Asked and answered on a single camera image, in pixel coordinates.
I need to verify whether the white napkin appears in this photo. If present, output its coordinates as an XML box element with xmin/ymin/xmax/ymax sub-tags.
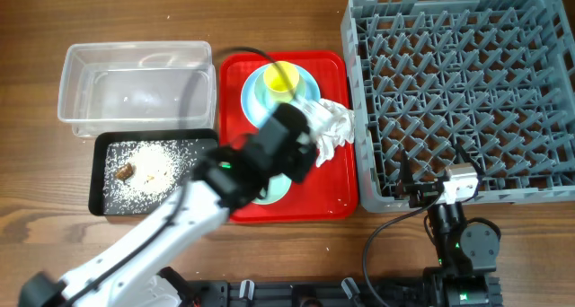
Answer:
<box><xmin>292</xmin><ymin>98</ymin><xmax>355</xmax><ymax>168</ymax></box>

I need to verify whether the red plastic tray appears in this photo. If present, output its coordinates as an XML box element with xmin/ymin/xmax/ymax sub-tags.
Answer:
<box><xmin>218</xmin><ymin>51</ymin><xmax>358</xmax><ymax>224</ymax></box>

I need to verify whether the grey dishwasher rack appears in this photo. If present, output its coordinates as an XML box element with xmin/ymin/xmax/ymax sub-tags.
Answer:
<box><xmin>341</xmin><ymin>0</ymin><xmax>574</xmax><ymax>213</ymax></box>

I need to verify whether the yellow plastic cup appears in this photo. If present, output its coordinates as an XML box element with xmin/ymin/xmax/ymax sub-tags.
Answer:
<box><xmin>263</xmin><ymin>61</ymin><xmax>300</xmax><ymax>102</ymax></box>

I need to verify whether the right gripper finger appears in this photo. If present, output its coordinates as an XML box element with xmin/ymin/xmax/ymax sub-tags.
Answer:
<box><xmin>454</xmin><ymin>143</ymin><xmax>485</xmax><ymax>177</ymax></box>
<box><xmin>399</xmin><ymin>150</ymin><xmax>413</xmax><ymax>186</ymax></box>

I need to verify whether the green bowl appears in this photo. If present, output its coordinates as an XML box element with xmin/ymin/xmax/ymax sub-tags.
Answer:
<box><xmin>253</xmin><ymin>174</ymin><xmax>292</xmax><ymax>206</ymax></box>

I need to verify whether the white rice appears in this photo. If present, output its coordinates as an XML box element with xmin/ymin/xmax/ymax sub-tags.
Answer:
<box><xmin>104</xmin><ymin>139</ymin><xmax>217</xmax><ymax>215</ymax></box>

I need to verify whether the clear plastic bin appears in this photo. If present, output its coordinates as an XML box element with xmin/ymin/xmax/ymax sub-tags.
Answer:
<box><xmin>57</xmin><ymin>40</ymin><xmax>217</xmax><ymax>137</ymax></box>

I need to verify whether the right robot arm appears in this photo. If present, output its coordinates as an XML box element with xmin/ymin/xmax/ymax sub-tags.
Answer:
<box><xmin>399</xmin><ymin>144</ymin><xmax>502</xmax><ymax>306</ymax></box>

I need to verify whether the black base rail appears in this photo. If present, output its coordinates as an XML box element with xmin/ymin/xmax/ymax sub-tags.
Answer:
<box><xmin>179</xmin><ymin>277</ymin><xmax>502</xmax><ymax>307</ymax></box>

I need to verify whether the brown food chunk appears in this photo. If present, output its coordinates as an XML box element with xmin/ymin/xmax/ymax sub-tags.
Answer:
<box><xmin>115</xmin><ymin>162</ymin><xmax>135</xmax><ymax>182</ymax></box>

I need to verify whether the light blue plate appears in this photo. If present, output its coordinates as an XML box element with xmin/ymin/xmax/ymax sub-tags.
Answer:
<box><xmin>241</xmin><ymin>64</ymin><xmax>321</xmax><ymax>127</ymax></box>

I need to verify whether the black plastic tray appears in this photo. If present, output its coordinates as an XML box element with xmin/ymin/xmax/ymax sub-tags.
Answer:
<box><xmin>88</xmin><ymin>128</ymin><xmax>218</xmax><ymax>216</ymax></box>

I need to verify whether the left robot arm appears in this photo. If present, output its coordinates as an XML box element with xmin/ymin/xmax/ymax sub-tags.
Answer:
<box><xmin>18</xmin><ymin>101</ymin><xmax>334</xmax><ymax>306</ymax></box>

